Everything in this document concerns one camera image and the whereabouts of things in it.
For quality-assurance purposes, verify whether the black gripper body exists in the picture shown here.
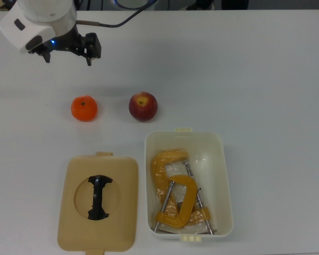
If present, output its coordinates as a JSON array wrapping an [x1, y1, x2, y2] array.
[[28, 23, 83, 54]]

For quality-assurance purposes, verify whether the red apple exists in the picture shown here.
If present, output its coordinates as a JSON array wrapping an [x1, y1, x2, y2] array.
[[128, 91, 159, 123]]

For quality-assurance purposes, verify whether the orange mandarin fruit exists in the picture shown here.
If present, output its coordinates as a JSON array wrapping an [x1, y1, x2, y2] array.
[[70, 95, 98, 122]]

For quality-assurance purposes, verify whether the beige plastic container lid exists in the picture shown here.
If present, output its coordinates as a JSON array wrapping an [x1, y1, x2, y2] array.
[[57, 151, 140, 255]]

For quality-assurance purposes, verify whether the white plastic container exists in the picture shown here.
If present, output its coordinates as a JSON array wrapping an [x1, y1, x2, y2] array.
[[144, 127, 234, 243]]

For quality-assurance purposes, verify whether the orange C-clamp in bag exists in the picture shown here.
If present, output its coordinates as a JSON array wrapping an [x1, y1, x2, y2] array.
[[149, 149, 218, 236]]

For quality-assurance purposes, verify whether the clear plastic bag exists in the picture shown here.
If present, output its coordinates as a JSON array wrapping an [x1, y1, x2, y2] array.
[[149, 149, 211, 230]]

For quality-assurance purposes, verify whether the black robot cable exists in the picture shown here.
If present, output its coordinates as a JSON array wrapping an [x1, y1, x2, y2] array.
[[77, 0, 156, 28]]

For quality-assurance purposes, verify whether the black lid handle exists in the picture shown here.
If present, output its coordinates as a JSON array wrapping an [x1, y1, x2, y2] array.
[[87, 174, 114, 222]]

